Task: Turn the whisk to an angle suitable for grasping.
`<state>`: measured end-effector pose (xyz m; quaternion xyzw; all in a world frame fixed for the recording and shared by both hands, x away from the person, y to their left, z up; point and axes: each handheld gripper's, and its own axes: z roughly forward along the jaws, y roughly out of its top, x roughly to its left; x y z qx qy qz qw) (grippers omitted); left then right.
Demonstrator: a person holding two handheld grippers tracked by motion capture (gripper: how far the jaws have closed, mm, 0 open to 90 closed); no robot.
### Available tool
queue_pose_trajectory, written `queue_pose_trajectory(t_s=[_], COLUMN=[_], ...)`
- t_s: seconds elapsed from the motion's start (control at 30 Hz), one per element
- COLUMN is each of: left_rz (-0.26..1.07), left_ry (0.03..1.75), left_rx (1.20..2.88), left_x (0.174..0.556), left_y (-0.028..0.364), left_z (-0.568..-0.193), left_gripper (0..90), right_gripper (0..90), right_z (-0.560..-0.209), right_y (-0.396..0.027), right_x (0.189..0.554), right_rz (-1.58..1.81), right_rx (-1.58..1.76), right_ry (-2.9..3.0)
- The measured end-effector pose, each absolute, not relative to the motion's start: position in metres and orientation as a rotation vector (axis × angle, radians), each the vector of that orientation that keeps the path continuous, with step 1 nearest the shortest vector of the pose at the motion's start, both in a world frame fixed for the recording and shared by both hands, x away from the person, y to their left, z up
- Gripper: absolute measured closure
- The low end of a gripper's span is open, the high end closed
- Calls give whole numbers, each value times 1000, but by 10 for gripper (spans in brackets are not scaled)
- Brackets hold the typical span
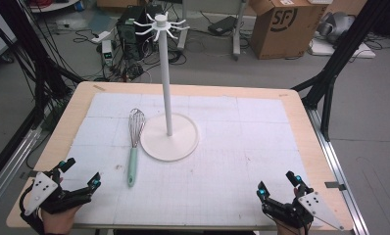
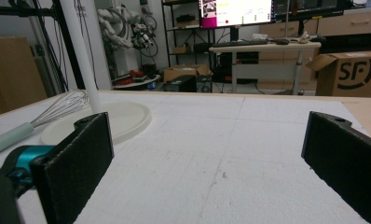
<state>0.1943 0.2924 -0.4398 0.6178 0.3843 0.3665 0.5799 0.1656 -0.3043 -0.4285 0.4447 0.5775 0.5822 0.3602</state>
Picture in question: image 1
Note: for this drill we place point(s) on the black computer tower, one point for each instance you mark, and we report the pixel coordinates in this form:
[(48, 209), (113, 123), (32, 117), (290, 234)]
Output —
[(132, 29)]

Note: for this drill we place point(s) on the person's left hand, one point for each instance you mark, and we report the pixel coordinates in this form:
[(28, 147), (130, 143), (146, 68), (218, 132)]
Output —
[(57, 222)]

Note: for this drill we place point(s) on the grey appliance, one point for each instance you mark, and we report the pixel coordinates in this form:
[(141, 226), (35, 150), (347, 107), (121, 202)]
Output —
[(336, 26)]

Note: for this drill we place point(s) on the white hook rack stand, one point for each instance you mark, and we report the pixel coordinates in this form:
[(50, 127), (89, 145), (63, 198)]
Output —
[(165, 81)]

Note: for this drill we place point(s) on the grey metal bracket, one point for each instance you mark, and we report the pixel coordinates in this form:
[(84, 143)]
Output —
[(335, 185)]

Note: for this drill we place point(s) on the white metal stand leg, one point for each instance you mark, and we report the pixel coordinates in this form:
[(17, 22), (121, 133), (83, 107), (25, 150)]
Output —
[(183, 29), (238, 29)]

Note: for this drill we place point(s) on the white grid mat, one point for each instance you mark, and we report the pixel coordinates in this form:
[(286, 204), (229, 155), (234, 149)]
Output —
[(232, 163)]

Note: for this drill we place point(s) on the white power strip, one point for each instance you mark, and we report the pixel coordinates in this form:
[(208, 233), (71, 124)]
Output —
[(101, 37)]

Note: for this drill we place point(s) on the aluminium rail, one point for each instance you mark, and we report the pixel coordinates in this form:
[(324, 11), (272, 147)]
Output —
[(10, 166), (333, 163)]

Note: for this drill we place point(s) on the white bench power supply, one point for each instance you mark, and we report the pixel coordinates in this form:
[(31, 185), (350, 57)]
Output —
[(107, 52)]

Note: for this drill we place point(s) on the white flat board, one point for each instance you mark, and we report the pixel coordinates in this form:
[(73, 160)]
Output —
[(343, 50)]

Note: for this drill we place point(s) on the person's right hand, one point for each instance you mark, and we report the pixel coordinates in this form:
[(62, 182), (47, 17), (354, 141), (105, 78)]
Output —
[(286, 228)]

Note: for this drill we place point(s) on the black power adapter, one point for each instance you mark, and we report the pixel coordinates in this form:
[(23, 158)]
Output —
[(222, 25)]

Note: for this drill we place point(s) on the black metal frame stand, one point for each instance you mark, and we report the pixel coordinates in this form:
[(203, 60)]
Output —
[(333, 65), (36, 58)]

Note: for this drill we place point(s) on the brown cardboard box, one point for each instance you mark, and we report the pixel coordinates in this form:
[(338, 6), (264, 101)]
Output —
[(281, 39)]

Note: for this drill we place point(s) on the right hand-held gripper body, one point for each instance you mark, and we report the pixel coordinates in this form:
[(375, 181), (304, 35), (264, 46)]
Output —
[(309, 205)]

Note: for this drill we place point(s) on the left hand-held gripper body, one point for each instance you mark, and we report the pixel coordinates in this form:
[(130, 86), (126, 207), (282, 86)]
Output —
[(41, 191)]

